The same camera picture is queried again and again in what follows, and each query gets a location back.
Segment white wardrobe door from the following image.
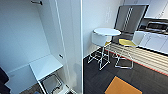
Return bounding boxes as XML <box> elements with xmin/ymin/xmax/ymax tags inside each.
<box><xmin>64</xmin><ymin>0</ymin><xmax>84</xmax><ymax>94</ymax></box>

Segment white metal drying rack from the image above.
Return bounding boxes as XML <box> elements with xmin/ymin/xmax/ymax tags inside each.
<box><xmin>87</xmin><ymin>43</ymin><xmax>113</xmax><ymax>71</ymax></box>

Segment round white table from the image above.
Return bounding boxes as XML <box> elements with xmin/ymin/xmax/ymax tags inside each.
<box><xmin>93</xmin><ymin>27</ymin><xmax>122</xmax><ymax>38</ymax></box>

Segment dark grey tall cabinet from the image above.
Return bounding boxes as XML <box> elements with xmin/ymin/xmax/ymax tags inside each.
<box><xmin>113</xmin><ymin>3</ymin><xmax>150</xmax><ymax>34</ymax></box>

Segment white wardrobe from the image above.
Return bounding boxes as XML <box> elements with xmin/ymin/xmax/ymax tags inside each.
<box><xmin>0</xmin><ymin>0</ymin><xmax>84</xmax><ymax>94</ymax></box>

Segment white kitchen counter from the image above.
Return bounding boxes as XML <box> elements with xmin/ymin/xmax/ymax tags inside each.
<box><xmin>133</xmin><ymin>29</ymin><xmax>168</xmax><ymax>55</ymax></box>

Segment black microwave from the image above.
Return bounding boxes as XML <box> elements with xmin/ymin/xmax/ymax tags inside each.
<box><xmin>146</xmin><ymin>21</ymin><xmax>168</xmax><ymax>33</ymax></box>

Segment white upper kitchen cabinets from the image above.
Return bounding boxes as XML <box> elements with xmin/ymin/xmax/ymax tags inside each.
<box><xmin>123</xmin><ymin>0</ymin><xmax>168</xmax><ymax>20</ymax></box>

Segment black wall hook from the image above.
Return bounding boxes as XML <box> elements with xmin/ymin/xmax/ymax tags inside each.
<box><xmin>30</xmin><ymin>0</ymin><xmax>44</xmax><ymax>6</ymax></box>

